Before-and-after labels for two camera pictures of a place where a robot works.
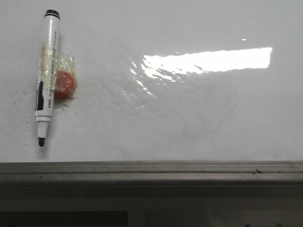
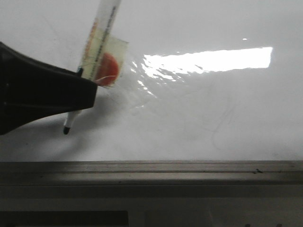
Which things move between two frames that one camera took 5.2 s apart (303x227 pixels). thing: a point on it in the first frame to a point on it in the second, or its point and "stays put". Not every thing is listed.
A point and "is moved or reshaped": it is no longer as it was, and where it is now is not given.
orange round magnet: [64, 84] is moved or reshaped
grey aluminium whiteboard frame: [272, 172] stays put
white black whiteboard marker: [47, 73] to [97, 36]
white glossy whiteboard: [158, 80] stays put
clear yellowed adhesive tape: [57, 73] is moved or reshaped
